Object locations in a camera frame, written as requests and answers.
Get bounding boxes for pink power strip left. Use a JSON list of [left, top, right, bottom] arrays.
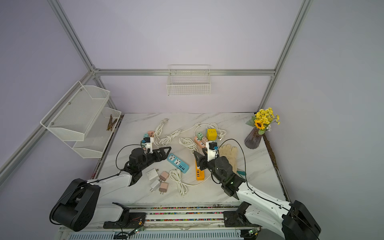
[[142, 131, 155, 143]]

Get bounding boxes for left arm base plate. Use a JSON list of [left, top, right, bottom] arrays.
[[103, 213, 147, 230]]

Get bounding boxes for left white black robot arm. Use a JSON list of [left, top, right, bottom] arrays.
[[49, 146, 172, 232]]

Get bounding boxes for pink charger plug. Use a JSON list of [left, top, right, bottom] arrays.
[[159, 171, 170, 182], [159, 182, 169, 194]]

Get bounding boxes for yellow artificial flower bouquet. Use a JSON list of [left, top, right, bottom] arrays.
[[246, 108, 281, 135]]

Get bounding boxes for white charger plug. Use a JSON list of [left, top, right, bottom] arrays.
[[150, 180, 162, 192], [147, 169, 160, 182]]

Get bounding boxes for blue power strip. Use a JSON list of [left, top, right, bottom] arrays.
[[167, 154, 190, 174]]

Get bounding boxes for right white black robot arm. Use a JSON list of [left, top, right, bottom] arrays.
[[194, 150, 321, 240]]

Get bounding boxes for brown twigs on shelf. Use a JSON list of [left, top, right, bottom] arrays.
[[107, 115, 118, 131]]

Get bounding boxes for dark purple glass vase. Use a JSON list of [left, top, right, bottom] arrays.
[[245, 128, 263, 150]]

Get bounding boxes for coiled white cable front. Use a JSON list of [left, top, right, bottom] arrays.
[[168, 167, 211, 197]]

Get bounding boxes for white tangled cable back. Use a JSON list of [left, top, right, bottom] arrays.
[[152, 117, 228, 154]]

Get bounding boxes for pink power strip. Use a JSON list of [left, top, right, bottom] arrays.
[[194, 133, 209, 149], [142, 131, 155, 143]]

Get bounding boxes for yellow cube socket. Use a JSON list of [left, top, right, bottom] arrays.
[[206, 129, 218, 141]]

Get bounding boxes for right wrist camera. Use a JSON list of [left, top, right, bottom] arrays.
[[206, 141, 219, 162]]

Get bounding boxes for orange power strip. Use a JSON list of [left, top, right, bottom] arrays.
[[195, 160, 205, 181]]

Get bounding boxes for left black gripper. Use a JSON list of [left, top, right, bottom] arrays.
[[139, 146, 171, 171]]

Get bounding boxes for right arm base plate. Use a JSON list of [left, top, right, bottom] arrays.
[[223, 211, 258, 228]]

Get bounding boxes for white wire wall basket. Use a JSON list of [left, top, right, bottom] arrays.
[[167, 65, 212, 96]]

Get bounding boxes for beige work glove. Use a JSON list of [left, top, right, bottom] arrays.
[[219, 144, 238, 173]]

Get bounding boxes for pink power strip right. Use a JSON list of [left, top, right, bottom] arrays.
[[194, 133, 209, 149]]

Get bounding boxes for white two-tier mesh shelf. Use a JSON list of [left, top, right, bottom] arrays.
[[40, 81, 121, 159]]

